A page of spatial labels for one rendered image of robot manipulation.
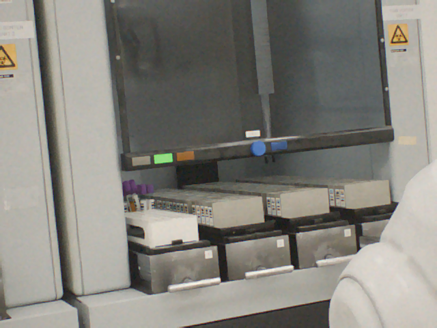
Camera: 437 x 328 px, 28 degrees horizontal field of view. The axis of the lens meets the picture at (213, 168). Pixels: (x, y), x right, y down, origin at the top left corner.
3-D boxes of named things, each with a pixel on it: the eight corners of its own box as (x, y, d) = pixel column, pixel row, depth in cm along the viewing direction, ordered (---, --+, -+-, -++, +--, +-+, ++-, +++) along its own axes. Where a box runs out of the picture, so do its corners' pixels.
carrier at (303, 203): (326, 215, 188) (323, 187, 188) (330, 216, 186) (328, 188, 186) (276, 223, 184) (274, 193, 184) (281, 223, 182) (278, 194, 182)
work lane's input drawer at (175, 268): (64, 256, 226) (61, 221, 226) (116, 249, 231) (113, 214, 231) (160, 298, 159) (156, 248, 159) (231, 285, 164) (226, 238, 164)
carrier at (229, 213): (261, 225, 182) (258, 196, 182) (265, 225, 180) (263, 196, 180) (209, 232, 178) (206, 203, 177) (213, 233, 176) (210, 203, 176)
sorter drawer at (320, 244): (176, 240, 238) (173, 206, 237) (223, 233, 243) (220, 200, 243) (309, 272, 171) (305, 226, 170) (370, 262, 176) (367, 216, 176)
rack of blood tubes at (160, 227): (107, 240, 194) (104, 212, 194) (150, 234, 198) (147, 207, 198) (151, 254, 167) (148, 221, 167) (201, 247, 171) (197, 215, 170)
